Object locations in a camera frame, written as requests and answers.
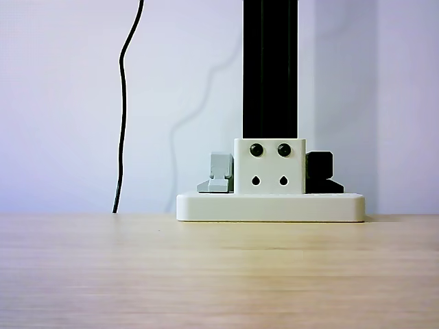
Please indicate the grey clamp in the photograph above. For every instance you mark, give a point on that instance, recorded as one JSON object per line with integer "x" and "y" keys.
{"x": 219, "y": 168}

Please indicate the black clamp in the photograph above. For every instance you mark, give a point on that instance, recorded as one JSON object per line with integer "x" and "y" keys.
{"x": 319, "y": 164}

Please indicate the white post bracket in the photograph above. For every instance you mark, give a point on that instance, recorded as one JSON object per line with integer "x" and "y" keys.
{"x": 270, "y": 166}

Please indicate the white perforated base plate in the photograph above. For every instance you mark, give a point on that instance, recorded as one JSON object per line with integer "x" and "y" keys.
{"x": 271, "y": 207}

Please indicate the black aluminium extrusion post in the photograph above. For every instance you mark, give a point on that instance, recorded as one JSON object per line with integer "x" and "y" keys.
{"x": 270, "y": 68}

